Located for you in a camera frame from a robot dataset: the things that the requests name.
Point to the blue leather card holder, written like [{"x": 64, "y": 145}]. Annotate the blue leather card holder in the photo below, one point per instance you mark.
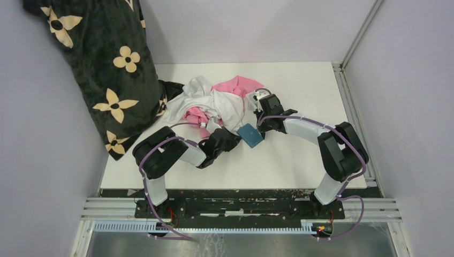
[{"x": 250, "y": 135}]

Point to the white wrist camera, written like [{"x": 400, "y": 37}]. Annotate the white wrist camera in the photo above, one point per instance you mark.
[
  {"x": 258, "y": 94},
  {"x": 212, "y": 125}
]

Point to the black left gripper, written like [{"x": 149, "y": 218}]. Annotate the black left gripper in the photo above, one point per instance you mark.
[{"x": 234, "y": 140}]

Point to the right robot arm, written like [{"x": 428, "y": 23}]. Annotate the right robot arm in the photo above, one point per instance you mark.
[{"x": 342, "y": 152}]

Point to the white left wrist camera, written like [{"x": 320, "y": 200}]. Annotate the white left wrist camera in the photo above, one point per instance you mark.
[{"x": 212, "y": 125}]

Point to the white cloth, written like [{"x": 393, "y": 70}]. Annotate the white cloth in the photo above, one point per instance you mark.
[{"x": 198, "y": 93}]

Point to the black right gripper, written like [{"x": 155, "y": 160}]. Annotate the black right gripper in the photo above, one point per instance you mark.
[{"x": 264, "y": 128}]

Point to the pink cloth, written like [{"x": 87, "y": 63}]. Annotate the pink cloth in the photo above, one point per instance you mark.
[{"x": 238, "y": 86}]

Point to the black floral blanket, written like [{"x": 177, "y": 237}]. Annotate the black floral blanket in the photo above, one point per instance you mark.
[{"x": 105, "y": 45}]

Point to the aluminium frame rail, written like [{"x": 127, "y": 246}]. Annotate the aluminium frame rail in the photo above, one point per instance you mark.
[{"x": 135, "y": 215}]

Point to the clear plastic tray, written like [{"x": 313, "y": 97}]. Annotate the clear plastic tray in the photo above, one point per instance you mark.
[{"x": 252, "y": 105}]

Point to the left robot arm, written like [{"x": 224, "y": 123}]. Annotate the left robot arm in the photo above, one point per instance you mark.
[{"x": 156, "y": 155}]

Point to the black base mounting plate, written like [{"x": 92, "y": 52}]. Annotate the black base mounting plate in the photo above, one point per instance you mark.
[{"x": 222, "y": 209}]

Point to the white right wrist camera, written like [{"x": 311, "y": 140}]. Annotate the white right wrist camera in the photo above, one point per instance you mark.
[{"x": 258, "y": 94}]

